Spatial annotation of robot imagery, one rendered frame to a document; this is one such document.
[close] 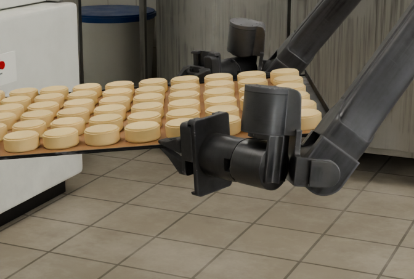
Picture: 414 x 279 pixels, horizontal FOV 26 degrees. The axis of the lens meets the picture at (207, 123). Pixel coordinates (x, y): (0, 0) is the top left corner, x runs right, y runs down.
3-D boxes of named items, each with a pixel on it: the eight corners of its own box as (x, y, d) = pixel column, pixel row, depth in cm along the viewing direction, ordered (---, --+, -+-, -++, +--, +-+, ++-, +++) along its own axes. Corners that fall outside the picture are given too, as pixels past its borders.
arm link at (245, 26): (284, 94, 167) (284, 79, 175) (293, 35, 163) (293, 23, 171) (220, 85, 168) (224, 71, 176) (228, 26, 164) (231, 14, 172)
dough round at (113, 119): (127, 131, 131) (125, 117, 131) (94, 137, 130) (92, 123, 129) (118, 124, 136) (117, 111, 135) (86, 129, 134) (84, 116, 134)
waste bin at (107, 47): (173, 114, 552) (172, 7, 535) (130, 135, 504) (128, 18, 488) (97, 106, 573) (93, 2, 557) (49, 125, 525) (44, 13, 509)
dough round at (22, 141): (47, 145, 127) (45, 131, 127) (21, 154, 123) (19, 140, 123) (23, 141, 130) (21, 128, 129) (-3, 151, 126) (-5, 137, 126)
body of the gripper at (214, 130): (188, 195, 117) (229, 206, 112) (183, 119, 115) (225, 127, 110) (222, 182, 122) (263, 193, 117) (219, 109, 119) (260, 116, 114)
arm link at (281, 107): (339, 190, 108) (323, 178, 117) (350, 95, 107) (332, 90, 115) (241, 183, 107) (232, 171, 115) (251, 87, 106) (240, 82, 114)
